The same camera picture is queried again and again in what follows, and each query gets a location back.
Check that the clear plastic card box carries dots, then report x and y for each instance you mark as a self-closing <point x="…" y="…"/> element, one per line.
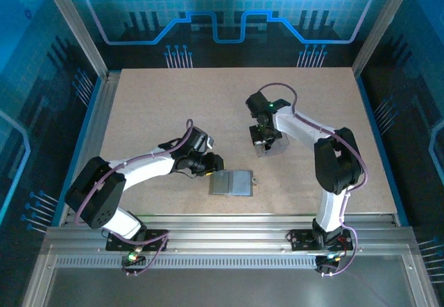
<point x="282" y="147"/>

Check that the grey card holder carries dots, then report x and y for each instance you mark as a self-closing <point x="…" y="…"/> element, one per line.
<point x="229" y="184"/>

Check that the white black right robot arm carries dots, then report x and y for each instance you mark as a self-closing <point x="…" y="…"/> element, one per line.
<point x="301" y="127"/>

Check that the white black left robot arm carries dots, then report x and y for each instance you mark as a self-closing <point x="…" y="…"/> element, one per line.
<point x="145" y="166"/>

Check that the blue table edge strip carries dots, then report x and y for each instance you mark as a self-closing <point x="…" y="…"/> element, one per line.
<point x="376" y="130"/>

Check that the small LED circuit board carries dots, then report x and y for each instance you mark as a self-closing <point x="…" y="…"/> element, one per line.
<point x="133" y="258"/>
<point x="326" y="265"/>

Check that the grey metal panel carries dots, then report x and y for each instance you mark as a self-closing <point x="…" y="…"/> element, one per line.
<point x="225" y="286"/>

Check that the wide aluminium frame beam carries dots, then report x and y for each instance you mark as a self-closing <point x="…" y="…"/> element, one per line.
<point x="225" y="234"/>

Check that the narrow aluminium table rail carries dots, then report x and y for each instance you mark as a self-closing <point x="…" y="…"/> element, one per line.
<point x="101" y="113"/>

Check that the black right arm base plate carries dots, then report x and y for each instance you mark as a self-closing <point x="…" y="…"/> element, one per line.
<point x="301" y="241"/>

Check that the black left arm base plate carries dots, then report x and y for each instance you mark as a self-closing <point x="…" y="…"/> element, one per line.
<point x="114" y="246"/>

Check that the aluminium frame post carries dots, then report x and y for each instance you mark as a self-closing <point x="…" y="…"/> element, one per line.
<point x="381" y="26"/>
<point x="80" y="33"/>

